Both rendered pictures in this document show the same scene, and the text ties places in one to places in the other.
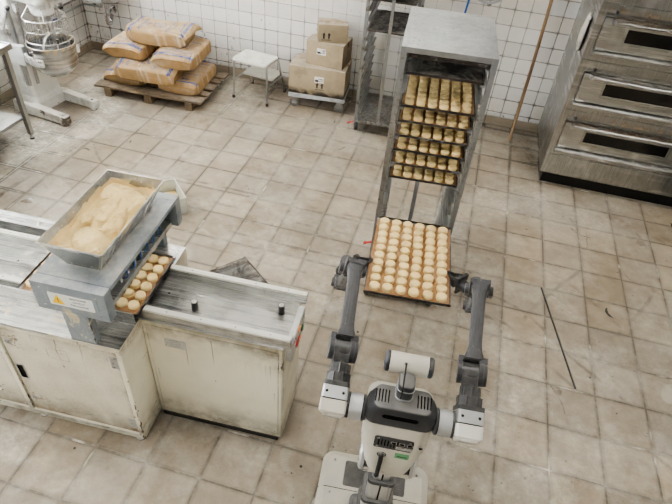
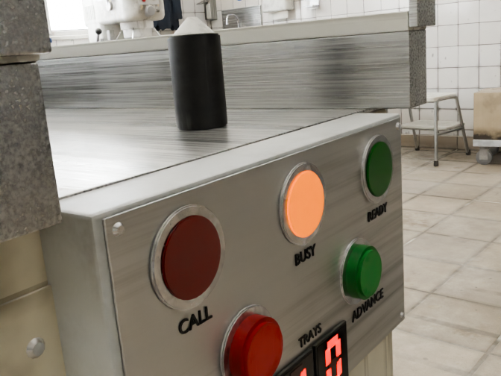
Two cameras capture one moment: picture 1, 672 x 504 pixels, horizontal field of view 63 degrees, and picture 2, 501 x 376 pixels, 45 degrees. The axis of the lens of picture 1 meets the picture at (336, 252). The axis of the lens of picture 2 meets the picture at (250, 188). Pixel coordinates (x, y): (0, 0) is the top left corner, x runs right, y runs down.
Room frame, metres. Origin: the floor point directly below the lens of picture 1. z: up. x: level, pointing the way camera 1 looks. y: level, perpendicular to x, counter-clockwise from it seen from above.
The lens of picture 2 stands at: (1.47, 0.02, 0.89)
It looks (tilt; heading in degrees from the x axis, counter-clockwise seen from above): 13 degrees down; 30
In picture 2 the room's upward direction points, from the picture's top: 5 degrees counter-clockwise
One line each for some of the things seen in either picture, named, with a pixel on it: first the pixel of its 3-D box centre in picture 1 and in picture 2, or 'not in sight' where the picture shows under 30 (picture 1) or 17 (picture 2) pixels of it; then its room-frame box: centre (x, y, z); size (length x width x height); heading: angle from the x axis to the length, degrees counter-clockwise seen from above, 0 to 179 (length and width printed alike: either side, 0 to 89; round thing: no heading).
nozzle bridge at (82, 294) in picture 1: (118, 261); not in sight; (1.86, 1.02, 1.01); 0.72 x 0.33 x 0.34; 172
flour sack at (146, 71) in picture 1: (151, 67); not in sight; (5.48, 2.11, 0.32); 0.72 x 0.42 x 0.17; 83
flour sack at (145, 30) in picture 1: (162, 32); not in sight; (5.70, 2.02, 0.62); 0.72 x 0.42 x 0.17; 85
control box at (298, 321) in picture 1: (295, 333); (280, 280); (1.73, 0.16, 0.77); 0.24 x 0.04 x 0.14; 172
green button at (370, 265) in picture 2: not in sight; (358, 271); (1.78, 0.13, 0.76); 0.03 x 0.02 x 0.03; 172
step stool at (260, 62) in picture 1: (259, 75); (426, 125); (5.76, 1.03, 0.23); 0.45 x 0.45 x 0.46; 71
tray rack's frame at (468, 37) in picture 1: (422, 171); not in sight; (3.03, -0.50, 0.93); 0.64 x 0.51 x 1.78; 173
